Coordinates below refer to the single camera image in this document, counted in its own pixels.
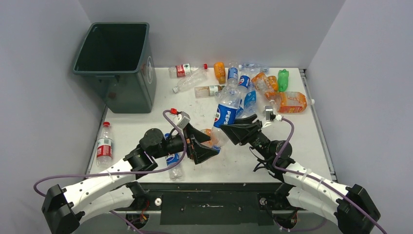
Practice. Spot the dark green plastic bin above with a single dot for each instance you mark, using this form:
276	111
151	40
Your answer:
116	61

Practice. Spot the clear crushed bottle back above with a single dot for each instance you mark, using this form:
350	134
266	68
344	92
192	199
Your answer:
253	67

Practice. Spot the blue label water bottle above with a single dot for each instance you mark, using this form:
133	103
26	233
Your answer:
232	74

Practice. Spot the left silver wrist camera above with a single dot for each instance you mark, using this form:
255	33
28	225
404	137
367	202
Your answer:
181	120

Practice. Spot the orange crushed bottle back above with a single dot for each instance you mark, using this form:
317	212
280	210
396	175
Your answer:
261	83

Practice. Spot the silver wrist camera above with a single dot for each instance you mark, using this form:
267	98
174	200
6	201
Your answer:
270	115
181	120

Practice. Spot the large Pepsi bottle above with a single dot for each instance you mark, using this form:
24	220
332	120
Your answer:
228	105

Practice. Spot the large orange label bottle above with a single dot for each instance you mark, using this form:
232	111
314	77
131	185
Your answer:
289	102

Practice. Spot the green soda bottle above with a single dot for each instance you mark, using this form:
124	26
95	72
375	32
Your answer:
283	80

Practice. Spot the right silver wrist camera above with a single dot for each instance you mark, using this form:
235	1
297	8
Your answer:
270	115

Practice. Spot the light blue label bottle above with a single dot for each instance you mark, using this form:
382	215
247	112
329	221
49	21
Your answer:
248	106

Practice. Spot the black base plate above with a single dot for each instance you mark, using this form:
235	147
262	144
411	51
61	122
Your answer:
210	203

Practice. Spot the red label bottle back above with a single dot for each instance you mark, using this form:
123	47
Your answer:
186	69

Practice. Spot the small orange bottle right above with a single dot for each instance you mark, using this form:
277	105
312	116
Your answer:
273	83

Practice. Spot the red cap clear bottle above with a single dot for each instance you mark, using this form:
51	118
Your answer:
104	149

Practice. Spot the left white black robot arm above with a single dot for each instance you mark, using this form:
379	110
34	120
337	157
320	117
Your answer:
116	187

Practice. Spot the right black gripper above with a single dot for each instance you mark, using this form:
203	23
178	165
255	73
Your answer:
243	130

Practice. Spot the clear bottle silver cap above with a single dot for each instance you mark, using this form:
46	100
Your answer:
262	102

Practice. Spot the small orange juice bottle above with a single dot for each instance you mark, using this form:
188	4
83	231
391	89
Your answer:
219	71

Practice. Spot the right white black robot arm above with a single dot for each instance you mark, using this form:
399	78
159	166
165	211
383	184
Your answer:
350	208

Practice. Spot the brown stained bottle green cap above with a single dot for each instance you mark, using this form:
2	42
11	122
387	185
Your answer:
208	91

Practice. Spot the clear bottle white cap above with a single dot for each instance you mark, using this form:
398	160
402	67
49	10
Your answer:
191	81

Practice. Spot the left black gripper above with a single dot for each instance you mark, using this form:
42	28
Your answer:
199	152

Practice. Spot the small Pepsi bottle blue cap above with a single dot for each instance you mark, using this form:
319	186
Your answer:
176	172

